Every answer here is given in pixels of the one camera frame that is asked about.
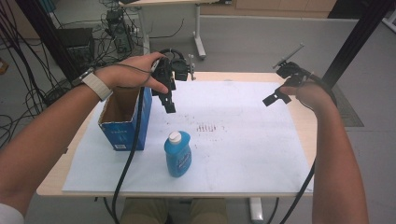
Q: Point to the black frame post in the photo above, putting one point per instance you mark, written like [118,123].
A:
[46,37]
[358,40]

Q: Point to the blue bottle with white cap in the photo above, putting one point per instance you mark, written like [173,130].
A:
[178,155]

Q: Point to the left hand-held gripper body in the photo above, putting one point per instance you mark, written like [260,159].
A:
[166,73]

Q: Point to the white sleeve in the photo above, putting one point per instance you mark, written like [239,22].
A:
[9,216]

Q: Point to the grey floor mat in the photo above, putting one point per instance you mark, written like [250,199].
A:
[350,112]

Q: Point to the white table leg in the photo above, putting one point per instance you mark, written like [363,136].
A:
[256,210]

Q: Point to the white standing desk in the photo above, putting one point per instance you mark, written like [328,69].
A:
[198,31]

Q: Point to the person's left leg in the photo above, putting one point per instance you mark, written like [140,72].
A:
[144,211]

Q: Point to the black equipment box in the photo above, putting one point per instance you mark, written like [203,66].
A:
[76,46]

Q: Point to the blue cardboard box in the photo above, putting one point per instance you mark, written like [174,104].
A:
[124,133]

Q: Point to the person's right leg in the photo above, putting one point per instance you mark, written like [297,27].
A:
[208,211]

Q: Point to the person's leg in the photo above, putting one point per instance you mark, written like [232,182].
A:
[144,211]
[208,211]

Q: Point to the white paper sheet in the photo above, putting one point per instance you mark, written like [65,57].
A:
[249,149]

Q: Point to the person's left hand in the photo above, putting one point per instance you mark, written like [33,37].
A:
[130,74]

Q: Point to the person's right hand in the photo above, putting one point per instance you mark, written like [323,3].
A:
[314,98]

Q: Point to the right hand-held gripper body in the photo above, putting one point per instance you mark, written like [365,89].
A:
[294,72]

